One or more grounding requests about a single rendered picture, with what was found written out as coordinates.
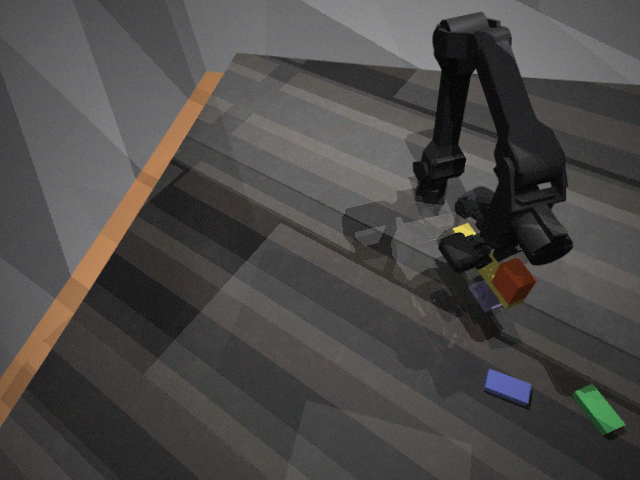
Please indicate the yellow bar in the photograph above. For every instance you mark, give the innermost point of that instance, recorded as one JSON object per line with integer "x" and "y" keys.
{"x": 510, "y": 281}

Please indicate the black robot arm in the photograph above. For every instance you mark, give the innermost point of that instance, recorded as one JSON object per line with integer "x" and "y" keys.
{"x": 527, "y": 152}

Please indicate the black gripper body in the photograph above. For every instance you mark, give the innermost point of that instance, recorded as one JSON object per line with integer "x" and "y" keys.
{"x": 463, "y": 255}

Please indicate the green flat bar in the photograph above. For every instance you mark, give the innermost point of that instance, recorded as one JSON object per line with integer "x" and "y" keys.
{"x": 597, "y": 409}

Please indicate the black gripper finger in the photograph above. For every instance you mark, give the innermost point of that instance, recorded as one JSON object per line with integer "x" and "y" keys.
{"x": 507, "y": 252}
{"x": 482, "y": 262}

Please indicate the blue rectangular block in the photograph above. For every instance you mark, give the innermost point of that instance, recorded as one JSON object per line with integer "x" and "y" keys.
{"x": 515, "y": 390}

